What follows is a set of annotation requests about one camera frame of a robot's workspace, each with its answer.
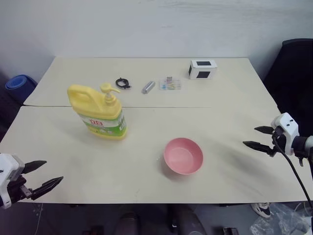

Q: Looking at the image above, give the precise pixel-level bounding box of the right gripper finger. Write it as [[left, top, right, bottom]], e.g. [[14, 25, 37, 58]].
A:
[[242, 141, 273, 154], [254, 125, 273, 135]]

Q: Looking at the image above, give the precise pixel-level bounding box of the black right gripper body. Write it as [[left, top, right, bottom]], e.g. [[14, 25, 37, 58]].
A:
[[268, 125, 287, 158]]

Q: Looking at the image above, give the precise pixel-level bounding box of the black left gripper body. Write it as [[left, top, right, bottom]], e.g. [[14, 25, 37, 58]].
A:
[[7, 175, 34, 204]]

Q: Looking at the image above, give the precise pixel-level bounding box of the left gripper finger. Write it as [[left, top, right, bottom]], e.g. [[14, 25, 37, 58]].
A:
[[31, 176, 64, 200], [23, 160, 47, 175]]

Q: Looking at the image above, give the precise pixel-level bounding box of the pink bowl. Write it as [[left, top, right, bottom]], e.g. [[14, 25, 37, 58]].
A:
[[163, 137, 204, 175]]

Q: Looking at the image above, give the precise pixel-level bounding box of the yellow detergent bottle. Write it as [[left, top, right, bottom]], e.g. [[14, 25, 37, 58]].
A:
[[67, 83, 129, 141]]

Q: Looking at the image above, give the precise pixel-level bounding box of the black chair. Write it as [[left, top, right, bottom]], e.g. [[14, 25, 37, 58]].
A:
[[263, 38, 313, 138]]

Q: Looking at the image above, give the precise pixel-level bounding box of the white and black sneaker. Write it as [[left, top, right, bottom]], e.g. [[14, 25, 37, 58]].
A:
[[250, 202, 272, 219]]

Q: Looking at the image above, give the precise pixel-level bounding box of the clear plastic bag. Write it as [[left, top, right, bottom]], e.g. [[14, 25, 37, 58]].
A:
[[248, 202, 313, 235]]

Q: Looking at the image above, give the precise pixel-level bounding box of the rolled blue mat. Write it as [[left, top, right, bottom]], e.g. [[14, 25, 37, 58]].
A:
[[5, 74, 38, 104]]

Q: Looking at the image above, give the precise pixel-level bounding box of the white box with black squares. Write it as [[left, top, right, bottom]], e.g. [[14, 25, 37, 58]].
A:
[[188, 59, 218, 80]]

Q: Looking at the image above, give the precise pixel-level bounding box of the clear packet of colourful items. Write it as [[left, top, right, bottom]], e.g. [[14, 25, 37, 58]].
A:
[[158, 76, 182, 91]]

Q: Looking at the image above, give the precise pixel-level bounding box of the small silver cylinder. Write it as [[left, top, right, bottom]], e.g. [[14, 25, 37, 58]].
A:
[[141, 80, 157, 94]]

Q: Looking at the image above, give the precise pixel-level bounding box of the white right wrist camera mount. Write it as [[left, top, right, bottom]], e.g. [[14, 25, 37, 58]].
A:
[[270, 112, 300, 156]]

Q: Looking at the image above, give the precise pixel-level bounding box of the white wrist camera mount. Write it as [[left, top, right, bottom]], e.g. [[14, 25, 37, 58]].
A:
[[270, 112, 300, 156], [0, 153, 25, 210]]

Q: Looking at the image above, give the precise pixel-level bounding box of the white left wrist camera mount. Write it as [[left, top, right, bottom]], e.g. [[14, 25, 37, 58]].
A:
[[0, 153, 25, 210]]

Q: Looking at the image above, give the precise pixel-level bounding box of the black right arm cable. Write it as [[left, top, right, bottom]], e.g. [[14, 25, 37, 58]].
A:
[[274, 133, 313, 209]]

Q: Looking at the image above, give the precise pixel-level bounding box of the coiled black cable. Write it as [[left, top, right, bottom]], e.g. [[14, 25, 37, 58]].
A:
[[115, 77, 133, 90]]

